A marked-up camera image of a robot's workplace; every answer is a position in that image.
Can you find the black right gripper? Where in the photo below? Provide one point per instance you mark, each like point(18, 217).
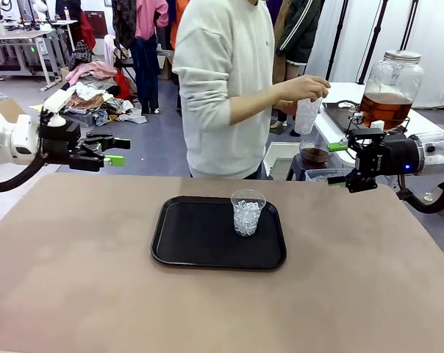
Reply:
point(391, 156)

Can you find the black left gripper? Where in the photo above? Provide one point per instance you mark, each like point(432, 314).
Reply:
point(60, 141)

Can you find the tall clear iced cup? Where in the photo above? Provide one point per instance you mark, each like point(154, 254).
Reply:
point(306, 117)

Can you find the short clear iced cup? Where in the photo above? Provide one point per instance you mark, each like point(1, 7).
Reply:
point(248, 217)

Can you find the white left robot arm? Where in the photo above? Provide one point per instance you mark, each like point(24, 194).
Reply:
point(23, 136)

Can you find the person's right forearm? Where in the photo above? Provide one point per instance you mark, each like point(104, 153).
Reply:
point(255, 103)

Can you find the glass drink dispenser jar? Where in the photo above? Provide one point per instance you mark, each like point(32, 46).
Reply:
point(391, 81)

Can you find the person's right hand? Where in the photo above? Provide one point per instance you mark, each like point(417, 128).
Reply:
point(303, 87)

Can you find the clear ice tub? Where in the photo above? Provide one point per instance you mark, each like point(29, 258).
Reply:
point(317, 175)

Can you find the bowl of brown liquid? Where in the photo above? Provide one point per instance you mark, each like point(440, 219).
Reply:
point(315, 156)

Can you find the dark tray under dispenser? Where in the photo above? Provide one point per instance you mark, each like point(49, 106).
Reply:
point(337, 115)

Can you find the brown patterned cloth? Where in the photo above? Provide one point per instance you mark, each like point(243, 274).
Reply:
point(82, 103)

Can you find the red crumpled cloth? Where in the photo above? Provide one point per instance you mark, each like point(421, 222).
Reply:
point(122, 86)

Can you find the white crumpled cloth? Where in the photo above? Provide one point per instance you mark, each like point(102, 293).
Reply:
point(84, 90)

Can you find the white plastic box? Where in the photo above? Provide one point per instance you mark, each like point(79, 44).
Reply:
point(277, 154)

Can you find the white side table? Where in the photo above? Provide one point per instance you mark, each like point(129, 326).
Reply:
point(348, 92)

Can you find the pink crumpled cloth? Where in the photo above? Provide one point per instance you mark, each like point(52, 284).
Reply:
point(89, 70)

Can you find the dark blue hanging trousers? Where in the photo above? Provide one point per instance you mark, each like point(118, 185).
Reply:
point(145, 73)

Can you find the person's dark trousers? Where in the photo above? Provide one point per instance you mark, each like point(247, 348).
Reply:
point(258, 173)

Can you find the brown cardboard box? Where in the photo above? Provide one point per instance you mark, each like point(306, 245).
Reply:
point(9, 110)

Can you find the person's grey sweatshirt torso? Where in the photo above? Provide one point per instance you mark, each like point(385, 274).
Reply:
point(214, 92)

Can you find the red hanging garment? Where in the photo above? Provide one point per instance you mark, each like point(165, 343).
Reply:
point(87, 33)

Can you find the black plastic serving tray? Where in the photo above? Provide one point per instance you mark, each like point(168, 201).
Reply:
point(200, 235)

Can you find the black tripod pole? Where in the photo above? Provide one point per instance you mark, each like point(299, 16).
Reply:
point(337, 40)
point(409, 25)
point(373, 40)

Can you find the dark patterned hanging coat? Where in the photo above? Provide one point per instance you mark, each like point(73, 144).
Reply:
point(123, 22)

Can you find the pink hanging shirt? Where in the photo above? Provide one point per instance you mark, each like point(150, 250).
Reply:
point(148, 18)

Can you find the figure in dark striped jacket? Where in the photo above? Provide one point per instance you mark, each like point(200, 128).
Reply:
point(303, 33)

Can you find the grey background desk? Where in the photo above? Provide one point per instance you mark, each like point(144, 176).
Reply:
point(16, 35)

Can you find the orange garment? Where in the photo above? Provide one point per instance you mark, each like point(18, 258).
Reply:
point(181, 7)

